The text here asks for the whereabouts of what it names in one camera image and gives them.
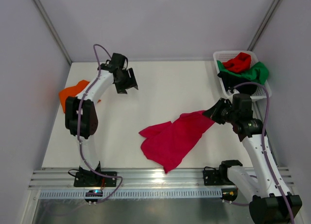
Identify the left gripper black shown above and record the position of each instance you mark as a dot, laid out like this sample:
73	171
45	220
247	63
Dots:
124	80

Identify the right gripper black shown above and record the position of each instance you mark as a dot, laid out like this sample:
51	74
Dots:
220	110

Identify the orange t shirt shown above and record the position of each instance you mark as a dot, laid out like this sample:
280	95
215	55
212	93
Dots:
71	91

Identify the magenta t shirt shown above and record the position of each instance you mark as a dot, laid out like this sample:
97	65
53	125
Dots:
168	143

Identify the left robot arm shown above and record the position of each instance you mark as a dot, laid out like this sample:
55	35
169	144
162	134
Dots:
82	121

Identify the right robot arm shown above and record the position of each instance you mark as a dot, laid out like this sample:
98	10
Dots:
270	200

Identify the red t shirt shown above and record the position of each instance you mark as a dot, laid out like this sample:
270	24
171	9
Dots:
238	64

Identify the green t shirt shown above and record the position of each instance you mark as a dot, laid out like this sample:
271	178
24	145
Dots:
258	73

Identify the right controller board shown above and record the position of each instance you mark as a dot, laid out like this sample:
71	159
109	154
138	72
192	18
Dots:
229	194

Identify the controller board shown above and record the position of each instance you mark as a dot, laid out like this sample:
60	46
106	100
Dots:
229	194
92	196

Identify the left controller board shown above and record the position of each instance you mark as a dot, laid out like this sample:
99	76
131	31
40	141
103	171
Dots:
92	196

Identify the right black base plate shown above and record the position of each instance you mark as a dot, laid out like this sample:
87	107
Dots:
213	177

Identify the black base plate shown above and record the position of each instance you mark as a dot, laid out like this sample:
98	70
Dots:
213	177
93	180

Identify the white slotted cable duct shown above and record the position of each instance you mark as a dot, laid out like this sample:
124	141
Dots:
135	193

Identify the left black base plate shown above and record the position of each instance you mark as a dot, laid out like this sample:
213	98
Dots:
93	180

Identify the left frame post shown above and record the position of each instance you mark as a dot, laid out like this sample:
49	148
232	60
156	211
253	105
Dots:
48	22

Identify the frame post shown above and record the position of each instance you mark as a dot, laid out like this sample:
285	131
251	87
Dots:
264	23
48	22

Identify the aluminium front rail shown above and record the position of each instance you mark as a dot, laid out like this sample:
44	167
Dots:
132	179

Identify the right frame post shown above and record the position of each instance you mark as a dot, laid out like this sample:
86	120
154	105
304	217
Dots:
264	23

